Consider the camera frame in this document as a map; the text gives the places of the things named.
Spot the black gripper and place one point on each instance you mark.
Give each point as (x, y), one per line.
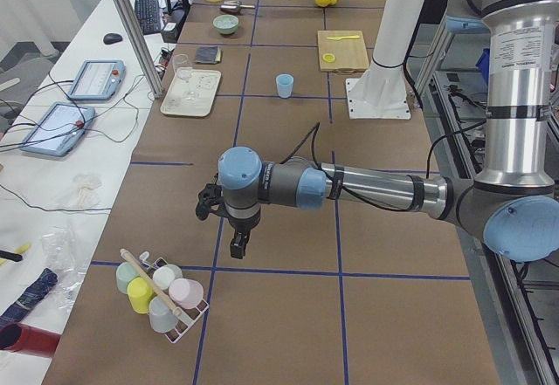
(243, 227)

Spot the yellow lemon half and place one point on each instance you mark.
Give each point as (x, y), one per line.
(328, 57)

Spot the pink cup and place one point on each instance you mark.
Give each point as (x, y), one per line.
(187, 293)

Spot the white cup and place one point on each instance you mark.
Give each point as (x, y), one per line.
(165, 275)

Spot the white cup rack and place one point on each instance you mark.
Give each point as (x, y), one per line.
(187, 318)

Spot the grey cup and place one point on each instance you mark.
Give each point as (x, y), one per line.
(161, 319)

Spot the yellow cup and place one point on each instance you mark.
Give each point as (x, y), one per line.
(139, 293)

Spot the mint green cup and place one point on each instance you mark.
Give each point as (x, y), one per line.
(125, 273)

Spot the light blue paper cup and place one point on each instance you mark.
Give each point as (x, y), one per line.
(284, 85)

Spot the white bear tray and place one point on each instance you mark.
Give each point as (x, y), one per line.
(204, 82)

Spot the clear wine glass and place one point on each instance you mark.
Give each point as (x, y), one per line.
(183, 69)

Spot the grey folded cloth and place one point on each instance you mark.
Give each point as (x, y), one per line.
(208, 55)

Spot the lower blue teach pendant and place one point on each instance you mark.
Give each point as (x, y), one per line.
(59, 130)

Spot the blue teach pendant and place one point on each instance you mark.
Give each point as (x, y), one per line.
(97, 80)
(59, 130)

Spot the upper blue teach pendant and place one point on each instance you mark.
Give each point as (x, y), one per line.
(97, 80)

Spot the bamboo cutting board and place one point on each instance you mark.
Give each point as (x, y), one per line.
(350, 55)

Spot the green bowl of ice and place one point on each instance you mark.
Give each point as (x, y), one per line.
(226, 24)

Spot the yellow plastic knife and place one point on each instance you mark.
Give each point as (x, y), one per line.
(343, 37)

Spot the metal ice scoop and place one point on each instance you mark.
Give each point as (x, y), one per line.
(235, 7)

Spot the red cylinder bottle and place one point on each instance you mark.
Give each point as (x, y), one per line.
(24, 339)

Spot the black computer mouse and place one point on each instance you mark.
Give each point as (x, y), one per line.
(112, 38)

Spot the black keyboard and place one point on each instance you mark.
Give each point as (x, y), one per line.
(149, 16)

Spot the white camera mast pillar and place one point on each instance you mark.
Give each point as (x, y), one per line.
(381, 93)

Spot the aluminium frame post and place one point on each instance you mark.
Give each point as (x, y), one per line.
(137, 40)

